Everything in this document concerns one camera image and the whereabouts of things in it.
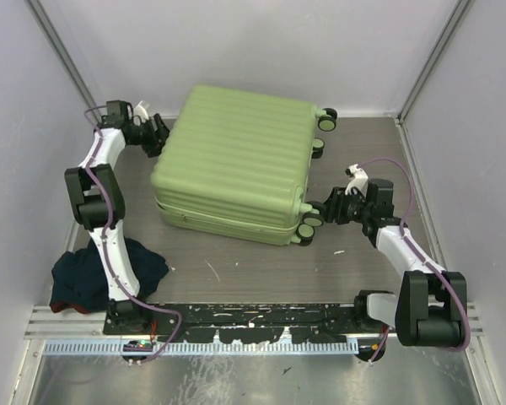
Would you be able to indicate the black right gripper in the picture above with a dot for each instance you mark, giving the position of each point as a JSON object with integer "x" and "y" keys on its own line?
{"x": 336, "y": 202}

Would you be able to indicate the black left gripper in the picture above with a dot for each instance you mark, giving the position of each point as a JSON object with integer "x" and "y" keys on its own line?
{"x": 158, "y": 137}

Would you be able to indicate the navy blue garment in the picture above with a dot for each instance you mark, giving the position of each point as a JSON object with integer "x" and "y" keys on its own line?
{"x": 79, "y": 280}

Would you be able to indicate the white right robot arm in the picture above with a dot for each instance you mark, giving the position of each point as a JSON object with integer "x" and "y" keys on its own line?
{"x": 430, "y": 309}

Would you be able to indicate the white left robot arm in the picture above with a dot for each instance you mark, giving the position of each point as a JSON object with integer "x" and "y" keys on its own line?
{"x": 98, "y": 203}

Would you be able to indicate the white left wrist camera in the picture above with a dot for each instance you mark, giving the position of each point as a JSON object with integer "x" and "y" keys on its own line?
{"x": 141, "y": 111}

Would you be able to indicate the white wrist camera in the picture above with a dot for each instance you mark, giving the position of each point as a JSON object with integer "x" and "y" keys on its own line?
{"x": 358, "y": 178}
{"x": 141, "y": 111}

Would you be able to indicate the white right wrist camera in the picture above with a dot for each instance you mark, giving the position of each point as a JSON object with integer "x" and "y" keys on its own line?
{"x": 358, "y": 178}

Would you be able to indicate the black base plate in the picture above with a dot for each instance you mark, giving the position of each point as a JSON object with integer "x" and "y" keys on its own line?
{"x": 248, "y": 323}

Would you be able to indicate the aluminium rail frame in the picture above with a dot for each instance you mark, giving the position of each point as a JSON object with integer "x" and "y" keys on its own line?
{"x": 241, "y": 354}

